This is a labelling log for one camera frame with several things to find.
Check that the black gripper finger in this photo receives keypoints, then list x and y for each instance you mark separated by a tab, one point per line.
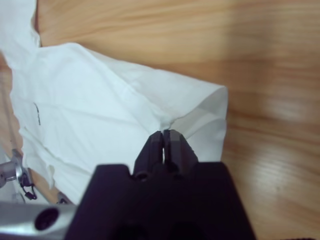
148	155
180	152

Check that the white T-shirt with black logo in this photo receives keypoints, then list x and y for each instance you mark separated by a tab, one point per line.
87	100

